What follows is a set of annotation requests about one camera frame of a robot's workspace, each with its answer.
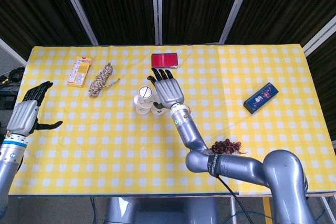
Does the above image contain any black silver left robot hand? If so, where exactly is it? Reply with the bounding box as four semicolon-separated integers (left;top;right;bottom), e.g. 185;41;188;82
6;81;64;137

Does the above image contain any white metal partition post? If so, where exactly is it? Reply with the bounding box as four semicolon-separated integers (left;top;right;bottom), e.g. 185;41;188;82
0;37;27;67
151;0;163;46
219;0;255;45
56;0;99;46
303;22;336;57

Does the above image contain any paper cup with black line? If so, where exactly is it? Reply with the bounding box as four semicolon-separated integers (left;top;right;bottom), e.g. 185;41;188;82
138;85;154;105

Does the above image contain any black cable bundle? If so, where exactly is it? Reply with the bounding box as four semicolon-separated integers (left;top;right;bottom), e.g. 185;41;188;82
0;67;26;86

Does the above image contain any paper cup with green flower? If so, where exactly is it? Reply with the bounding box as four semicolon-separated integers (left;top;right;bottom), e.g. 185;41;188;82
133;94;152;116

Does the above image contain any yellow snack box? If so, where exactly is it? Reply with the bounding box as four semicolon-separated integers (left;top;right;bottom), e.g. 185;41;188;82
67;56;93;88

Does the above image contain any black floor cable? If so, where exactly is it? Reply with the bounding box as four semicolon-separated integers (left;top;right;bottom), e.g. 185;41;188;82
90;196;98;224

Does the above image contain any braided rope bundle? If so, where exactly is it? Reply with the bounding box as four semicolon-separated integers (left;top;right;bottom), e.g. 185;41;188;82
88;62;120;99

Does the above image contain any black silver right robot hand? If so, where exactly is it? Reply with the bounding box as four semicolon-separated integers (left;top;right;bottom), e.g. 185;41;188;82
146;68;184;108

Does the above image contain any blue floor cable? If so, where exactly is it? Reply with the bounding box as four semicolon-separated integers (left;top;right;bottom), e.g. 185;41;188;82
225;207;275;224

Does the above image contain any paper cup with blue flower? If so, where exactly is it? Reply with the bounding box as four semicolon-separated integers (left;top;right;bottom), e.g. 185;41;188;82
150;98;167;116

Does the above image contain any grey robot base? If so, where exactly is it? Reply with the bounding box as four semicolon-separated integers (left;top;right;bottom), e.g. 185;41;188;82
104;197;218;224

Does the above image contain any white metal table leg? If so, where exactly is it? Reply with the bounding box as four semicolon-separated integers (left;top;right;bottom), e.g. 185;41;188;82
229;196;238;224

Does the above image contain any dark red grape bunch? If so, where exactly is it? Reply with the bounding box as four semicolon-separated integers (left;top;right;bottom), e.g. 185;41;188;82
211;138;248;156

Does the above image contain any yellow white checkered tablecloth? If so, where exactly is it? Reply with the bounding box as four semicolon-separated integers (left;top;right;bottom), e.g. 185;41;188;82
9;45;336;196

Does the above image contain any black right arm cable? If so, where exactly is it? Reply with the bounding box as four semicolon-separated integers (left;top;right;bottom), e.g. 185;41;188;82
217;175;249;224

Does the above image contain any dark blue printed box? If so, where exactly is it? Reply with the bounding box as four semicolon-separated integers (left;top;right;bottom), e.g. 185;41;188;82
243;82;279;115

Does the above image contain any red flat case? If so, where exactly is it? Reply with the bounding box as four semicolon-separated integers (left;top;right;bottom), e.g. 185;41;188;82
151;52;180;70

